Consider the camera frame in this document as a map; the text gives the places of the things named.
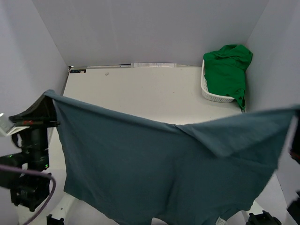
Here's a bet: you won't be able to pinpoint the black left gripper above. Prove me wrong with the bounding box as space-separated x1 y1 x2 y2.
10 89 61 168

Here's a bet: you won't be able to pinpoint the blue t shirt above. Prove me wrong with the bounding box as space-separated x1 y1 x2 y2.
45 90 300 225

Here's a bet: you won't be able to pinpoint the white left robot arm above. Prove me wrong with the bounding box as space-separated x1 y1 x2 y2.
0 94 60 225

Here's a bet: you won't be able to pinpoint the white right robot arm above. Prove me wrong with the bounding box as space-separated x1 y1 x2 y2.
256 117 300 223

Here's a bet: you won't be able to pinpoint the black label sticker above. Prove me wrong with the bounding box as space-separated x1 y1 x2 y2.
70 69 86 74

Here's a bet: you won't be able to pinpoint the white plastic basket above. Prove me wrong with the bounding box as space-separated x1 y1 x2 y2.
201 60 234 103

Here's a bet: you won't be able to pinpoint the green t shirt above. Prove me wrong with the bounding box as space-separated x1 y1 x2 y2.
203 45 253 110

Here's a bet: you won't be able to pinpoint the papers behind table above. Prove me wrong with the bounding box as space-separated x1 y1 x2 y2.
130 63 177 68

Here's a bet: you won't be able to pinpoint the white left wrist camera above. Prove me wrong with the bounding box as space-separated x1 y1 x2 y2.
0 113 29 137

